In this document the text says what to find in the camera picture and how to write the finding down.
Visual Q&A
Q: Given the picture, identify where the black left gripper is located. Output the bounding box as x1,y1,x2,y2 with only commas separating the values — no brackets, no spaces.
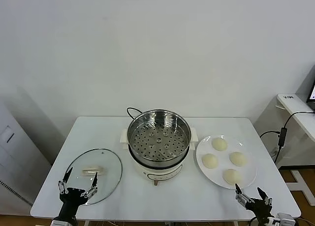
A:
58,167,99,207

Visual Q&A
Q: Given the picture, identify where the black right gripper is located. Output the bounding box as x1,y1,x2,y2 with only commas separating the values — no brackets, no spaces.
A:
234,183,274,221

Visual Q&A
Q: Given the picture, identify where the white steamed baozi bun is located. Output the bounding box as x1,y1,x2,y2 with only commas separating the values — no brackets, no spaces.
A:
211,136,228,152
201,153,220,169
222,168,243,187
229,151,248,167

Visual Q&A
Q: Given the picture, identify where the round glass pot lid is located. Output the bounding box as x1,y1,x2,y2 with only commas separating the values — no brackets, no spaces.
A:
63,148,123,206

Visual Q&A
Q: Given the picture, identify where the perforated steel steamer basket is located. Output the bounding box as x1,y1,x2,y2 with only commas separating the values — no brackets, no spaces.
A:
127,109,192,166

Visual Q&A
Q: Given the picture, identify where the large white round plate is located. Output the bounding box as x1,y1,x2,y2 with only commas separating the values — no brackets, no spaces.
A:
196,134,258,190

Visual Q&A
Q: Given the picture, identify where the white storage cabinet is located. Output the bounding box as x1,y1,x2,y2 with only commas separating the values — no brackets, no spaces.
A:
0,101,53,207

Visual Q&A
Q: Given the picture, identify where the cream electric cooker pot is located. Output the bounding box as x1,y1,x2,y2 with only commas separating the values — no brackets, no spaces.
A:
120,127,199,187

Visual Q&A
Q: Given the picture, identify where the dark framed computer screen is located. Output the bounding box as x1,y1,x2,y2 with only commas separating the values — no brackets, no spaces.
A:
306,78,315,111

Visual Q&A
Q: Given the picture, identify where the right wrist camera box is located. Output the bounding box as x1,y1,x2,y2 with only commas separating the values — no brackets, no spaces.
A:
275,212,295,226

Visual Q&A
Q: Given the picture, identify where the black power adapter cable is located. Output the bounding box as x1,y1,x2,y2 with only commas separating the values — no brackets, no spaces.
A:
259,111,315,164

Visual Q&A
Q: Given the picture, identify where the black cooker power cord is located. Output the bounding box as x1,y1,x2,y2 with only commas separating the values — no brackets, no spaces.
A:
126,107,145,120

